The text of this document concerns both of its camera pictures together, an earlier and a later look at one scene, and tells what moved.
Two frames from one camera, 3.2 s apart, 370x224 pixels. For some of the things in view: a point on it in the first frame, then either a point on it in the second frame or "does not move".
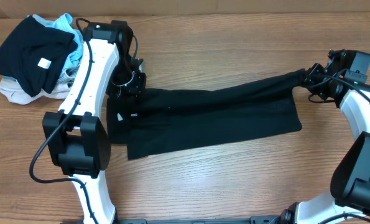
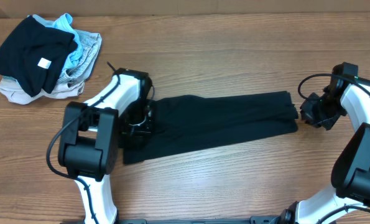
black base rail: (255, 219) does not move
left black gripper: (126, 88) → (138, 130)
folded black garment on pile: (32, 55) does not move
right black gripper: (311, 76) → (311, 112)
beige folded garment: (15, 93) does not move
